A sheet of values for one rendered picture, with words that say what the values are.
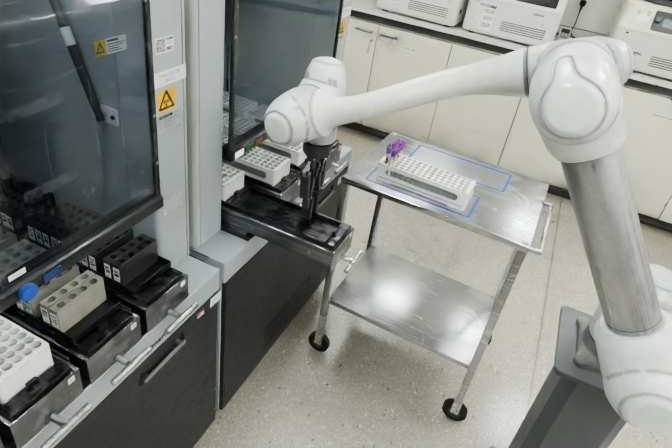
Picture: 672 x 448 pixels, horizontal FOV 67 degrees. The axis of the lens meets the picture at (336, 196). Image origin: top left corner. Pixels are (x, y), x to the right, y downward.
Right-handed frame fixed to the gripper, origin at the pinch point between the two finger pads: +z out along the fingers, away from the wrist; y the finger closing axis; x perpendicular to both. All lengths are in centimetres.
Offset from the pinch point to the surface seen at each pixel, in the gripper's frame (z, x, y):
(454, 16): -12, -17, -225
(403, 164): -3.7, 16.0, -32.8
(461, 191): -3.8, 36.1, -28.3
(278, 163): -1.7, -17.2, -11.5
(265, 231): 5.7, -7.1, 11.3
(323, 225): 4.0, 5.7, 1.7
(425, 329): 56, 39, -31
